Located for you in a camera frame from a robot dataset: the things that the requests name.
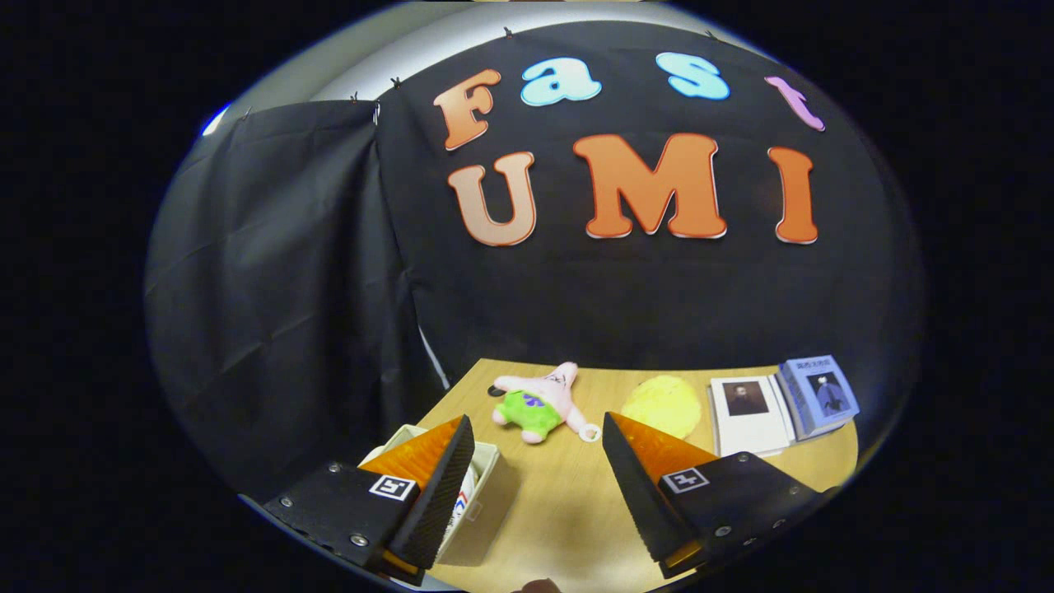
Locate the thin white cord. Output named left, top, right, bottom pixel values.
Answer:
left=416, top=325, right=452, bottom=390

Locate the pink starfish plush toy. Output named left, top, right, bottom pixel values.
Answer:
left=492, top=362, right=602, bottom=446

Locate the white portrait book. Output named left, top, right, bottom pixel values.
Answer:
left=708, top=376, right=795, bottom=458

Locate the beige fabric storage box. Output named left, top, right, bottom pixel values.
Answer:
left=358, top=424, right=521, bottom=569

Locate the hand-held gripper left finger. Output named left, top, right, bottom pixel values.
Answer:
left=262, top=414, right=476, bottom=587

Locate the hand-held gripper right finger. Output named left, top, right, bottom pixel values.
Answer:
left=601, top=412, right=841, bottom=580

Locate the white canvas shoe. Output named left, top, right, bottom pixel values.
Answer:
left=445, top=465, right=480, bottom=538

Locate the blue portrait book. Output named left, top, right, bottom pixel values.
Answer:
left=777, top=355, right=860, bottom=440

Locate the yellow plush cushion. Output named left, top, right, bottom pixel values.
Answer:
left=620, top=375, right=702, bottom=440

